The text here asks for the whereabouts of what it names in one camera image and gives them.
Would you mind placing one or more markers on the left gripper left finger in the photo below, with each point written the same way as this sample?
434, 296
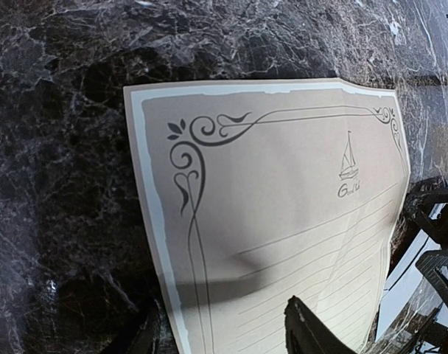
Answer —
305, 333

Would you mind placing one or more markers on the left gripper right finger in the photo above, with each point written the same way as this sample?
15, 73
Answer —
429, 210

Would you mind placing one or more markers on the beige decorated letter paper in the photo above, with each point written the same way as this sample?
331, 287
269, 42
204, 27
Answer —
257, 191

